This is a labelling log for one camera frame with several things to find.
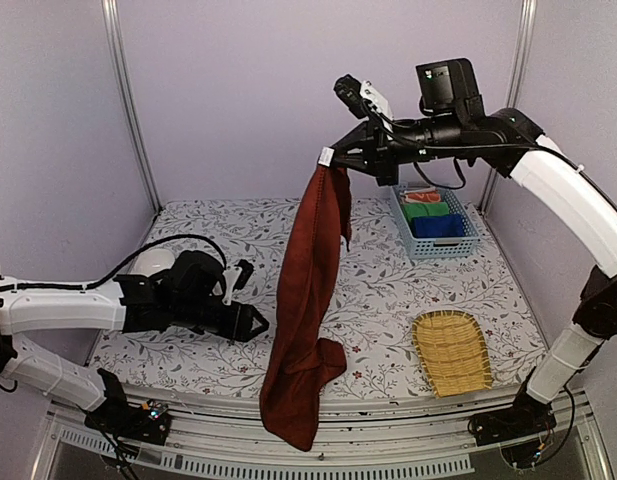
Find yellow bamboo tray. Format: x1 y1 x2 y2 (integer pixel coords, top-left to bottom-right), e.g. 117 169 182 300
412 310 493 398

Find aluminium front rail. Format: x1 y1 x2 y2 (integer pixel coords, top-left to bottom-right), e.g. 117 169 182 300
32 384 614 480

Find brown towel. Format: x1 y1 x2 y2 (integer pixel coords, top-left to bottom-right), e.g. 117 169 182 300
259 166 352 452

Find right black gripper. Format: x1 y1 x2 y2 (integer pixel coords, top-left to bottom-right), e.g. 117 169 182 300
324 112 464 185

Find left aluminium frame post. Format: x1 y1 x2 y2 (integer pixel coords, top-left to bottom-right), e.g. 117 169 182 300
101 0 162 213

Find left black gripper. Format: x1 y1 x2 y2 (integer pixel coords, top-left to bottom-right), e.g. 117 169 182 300
172 299 271 344

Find light blue plastic basket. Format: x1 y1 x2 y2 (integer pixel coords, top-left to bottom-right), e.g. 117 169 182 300
389 184 480 260

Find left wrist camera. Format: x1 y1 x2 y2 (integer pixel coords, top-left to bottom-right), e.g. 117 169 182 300
221 259 254 306

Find green towel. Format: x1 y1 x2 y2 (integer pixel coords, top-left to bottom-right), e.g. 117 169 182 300
401 202 450 223

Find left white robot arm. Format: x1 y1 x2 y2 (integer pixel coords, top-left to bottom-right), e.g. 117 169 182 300
0 263 269 445

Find orange white cloth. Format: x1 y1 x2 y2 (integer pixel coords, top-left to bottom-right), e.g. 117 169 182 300
402 189 442 204

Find white bowl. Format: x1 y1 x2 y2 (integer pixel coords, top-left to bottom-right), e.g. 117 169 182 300
130 248 175 277

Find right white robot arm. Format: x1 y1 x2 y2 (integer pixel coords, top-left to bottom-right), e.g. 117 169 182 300
318 109 617 446

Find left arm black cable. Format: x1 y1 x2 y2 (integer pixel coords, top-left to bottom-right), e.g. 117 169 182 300
0 234 228 296

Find blue towel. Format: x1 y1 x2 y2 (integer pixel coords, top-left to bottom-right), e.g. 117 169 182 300
411 214 465 238

